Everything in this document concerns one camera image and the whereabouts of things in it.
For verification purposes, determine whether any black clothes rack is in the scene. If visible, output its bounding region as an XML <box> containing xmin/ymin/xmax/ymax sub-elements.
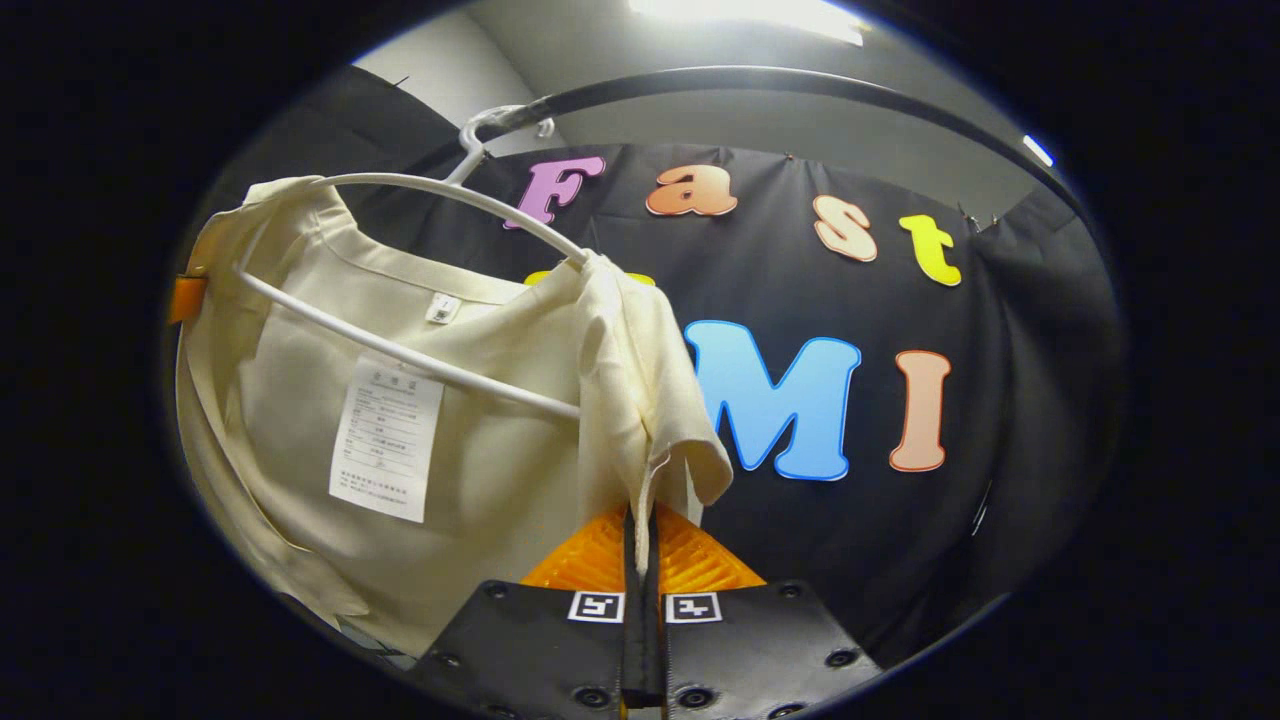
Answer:
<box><xmin>478</xmin><ymin>65</ymin><xmax>1096</xmax><ymax>541</ymax></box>

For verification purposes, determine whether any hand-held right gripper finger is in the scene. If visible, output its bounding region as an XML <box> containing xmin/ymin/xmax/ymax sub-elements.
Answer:
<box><xmin>643</xmin><ymin>503</ymin><xmax>883</xmax><ymax>720</ymax></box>
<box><xmin>415</xmin><ymin>505</ymin><xmax>646</xmax><ymax>720</ymax></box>

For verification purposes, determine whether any cream shirt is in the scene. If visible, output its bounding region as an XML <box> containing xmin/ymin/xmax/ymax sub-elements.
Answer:
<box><xmin>177</xmin><ymin>176</ymin><xmax>736</xmax><ymax>661</ymax></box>

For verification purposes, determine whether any large ceiling light panel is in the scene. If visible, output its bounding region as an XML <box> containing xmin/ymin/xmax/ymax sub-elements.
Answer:
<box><xmin>628</xmin><ymin>0</ymin><xmax>866</xmax><ymax>46</ymax></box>

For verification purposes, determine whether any black backdrop cloth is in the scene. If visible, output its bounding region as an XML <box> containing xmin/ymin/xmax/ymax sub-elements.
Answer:
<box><xmin>200</xmin><ymin>65</ymin><xmax>1126</xmax><ymax>666</ymax></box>

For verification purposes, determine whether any white hanger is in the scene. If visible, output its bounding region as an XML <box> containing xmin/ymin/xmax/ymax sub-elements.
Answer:
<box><xmin>235</xmin><ymin>105</ymin><xmax>591</xmax><ymax>421</ymax></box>

